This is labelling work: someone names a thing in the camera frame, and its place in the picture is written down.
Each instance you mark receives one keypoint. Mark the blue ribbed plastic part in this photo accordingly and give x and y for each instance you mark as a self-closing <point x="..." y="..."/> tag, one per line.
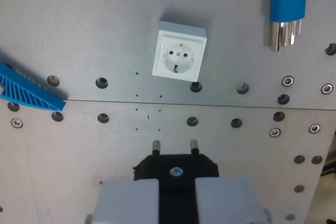
<point x="25" y="91"/>

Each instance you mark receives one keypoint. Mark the silver socket head screw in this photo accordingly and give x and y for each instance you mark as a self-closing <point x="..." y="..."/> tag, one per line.
<point x="326" y="88"/>
<point x="16" y="122"/>
<point x="274" y="132"/>
<point x="314" y="128"/>
<point x="288" y="81"/>

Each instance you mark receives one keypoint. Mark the white wall socket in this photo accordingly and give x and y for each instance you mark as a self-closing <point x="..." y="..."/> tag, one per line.
<point x="178" y="56"/>

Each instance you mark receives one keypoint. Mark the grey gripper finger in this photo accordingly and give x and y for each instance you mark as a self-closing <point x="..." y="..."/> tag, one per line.
<point x="225" y="203"/>
<point x="126" y="203"/>

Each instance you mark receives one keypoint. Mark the thin silver hex key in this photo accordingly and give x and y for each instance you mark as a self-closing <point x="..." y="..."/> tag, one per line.
<point x="298" y="28"/>

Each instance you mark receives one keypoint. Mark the thickest silver hex key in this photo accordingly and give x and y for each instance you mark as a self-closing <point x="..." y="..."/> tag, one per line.
<point x="275" y="37"/>

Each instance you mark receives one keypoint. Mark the medium silver hex key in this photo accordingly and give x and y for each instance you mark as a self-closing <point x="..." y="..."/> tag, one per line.
<point x="292" y="33"/>

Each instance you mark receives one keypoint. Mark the black plug with metal pins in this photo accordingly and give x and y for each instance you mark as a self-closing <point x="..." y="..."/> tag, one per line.
<point x="183" y="163"/>

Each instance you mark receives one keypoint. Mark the thick silver hex key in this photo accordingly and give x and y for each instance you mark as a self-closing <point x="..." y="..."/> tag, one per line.
<point x="284" y="35"/>

